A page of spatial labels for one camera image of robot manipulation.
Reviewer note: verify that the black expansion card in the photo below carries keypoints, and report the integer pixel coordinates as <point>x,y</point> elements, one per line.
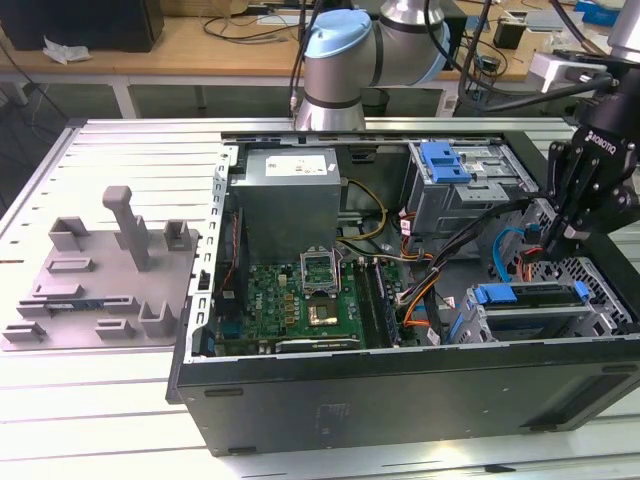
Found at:
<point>315,345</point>

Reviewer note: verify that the white barcode label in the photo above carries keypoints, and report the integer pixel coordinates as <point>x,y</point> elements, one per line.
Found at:
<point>450,102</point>

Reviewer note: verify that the grey metal disk bay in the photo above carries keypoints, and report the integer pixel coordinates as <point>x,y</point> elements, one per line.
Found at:
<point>550,311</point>

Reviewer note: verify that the black open PC case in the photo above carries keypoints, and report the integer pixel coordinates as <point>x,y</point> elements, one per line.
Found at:
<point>400,400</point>

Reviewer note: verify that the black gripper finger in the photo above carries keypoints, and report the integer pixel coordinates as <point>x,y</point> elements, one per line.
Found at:
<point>561,175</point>
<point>595,215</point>

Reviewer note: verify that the green motherboard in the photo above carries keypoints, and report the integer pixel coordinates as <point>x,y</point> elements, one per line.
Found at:
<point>270,300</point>

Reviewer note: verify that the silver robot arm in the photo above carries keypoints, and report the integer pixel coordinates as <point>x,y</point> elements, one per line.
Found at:
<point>340,60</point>

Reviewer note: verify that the blue cardboard box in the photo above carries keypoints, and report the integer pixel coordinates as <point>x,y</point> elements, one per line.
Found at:
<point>592,10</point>

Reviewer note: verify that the blue plastic drive latch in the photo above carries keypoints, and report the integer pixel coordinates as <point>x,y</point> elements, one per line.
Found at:
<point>445,162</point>

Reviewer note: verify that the black RAM slot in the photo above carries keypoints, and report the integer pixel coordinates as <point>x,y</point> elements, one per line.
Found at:
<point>372,305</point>
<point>387,305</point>
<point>379,305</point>
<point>364,305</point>

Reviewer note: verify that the small black cube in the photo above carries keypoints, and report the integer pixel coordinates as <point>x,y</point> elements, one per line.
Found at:
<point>510,35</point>

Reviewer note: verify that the clear plastic bag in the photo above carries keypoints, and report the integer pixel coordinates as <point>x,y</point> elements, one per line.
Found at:
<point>562,40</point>

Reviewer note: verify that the wooden desk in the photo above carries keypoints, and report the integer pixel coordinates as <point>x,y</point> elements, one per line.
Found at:
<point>175,55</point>

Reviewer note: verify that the grey plastic parts rack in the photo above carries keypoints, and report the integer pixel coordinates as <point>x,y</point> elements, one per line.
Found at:
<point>100,285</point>

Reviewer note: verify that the small black adapter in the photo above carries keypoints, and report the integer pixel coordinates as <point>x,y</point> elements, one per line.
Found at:
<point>489,64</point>

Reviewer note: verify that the grey metal drive cage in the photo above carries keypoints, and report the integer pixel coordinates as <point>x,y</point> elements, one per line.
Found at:
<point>450,210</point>

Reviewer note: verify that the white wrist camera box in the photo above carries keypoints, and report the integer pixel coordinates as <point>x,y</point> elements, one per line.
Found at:
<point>547,72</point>

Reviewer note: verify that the grey flat box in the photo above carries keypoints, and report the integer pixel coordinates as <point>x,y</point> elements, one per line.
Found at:
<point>545,20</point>

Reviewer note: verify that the black speaker box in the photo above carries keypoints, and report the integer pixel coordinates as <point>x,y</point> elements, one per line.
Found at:
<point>456,45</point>

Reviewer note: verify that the large black box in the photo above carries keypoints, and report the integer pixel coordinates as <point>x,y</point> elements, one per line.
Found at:
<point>100,25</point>

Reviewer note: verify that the CPU socket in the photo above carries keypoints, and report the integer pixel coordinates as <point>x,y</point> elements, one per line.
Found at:
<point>323,313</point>

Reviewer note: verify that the grey power supply unit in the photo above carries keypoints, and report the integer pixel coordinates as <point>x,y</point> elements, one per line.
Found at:
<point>285,210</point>

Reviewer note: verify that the green RAM stick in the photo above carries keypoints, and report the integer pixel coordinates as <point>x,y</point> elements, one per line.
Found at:
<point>75,305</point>

